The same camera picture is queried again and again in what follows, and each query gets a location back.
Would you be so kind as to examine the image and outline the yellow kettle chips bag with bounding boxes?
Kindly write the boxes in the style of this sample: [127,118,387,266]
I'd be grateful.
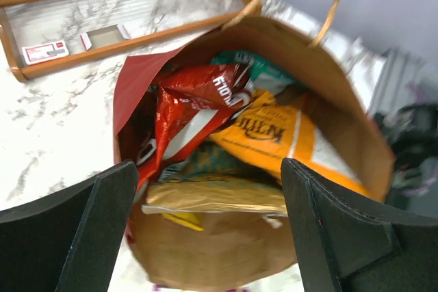
[209,90,370,196]

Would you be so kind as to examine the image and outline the yellow m&m's packet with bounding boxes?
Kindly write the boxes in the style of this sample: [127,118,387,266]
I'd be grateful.
[162,212,203,232]

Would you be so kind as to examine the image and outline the teal white snack bag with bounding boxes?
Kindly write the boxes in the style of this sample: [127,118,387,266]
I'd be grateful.
[210,50,299,95]

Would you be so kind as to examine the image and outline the open small cardboard box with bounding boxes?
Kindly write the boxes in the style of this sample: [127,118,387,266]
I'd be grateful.
[80,24,131,51]

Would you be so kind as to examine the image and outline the red brown paper bag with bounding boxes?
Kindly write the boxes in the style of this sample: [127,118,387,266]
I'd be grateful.
[113,0,394,291]

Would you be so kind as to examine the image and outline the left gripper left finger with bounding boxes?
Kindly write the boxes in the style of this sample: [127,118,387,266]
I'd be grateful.
[1,161,139,291]

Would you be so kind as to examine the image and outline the gold foil snack bag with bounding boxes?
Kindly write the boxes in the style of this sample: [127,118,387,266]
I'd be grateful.
[142,174,287,216]

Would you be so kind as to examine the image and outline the red white small box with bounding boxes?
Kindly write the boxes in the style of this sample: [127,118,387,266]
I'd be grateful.
[21,40,69,66]

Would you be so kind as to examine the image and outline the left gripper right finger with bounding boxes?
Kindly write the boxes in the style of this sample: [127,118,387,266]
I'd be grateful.
[281,159,437,291]

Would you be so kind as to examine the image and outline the red doritos chip bag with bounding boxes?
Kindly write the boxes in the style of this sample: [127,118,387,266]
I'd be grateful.
[135,64,254,190]

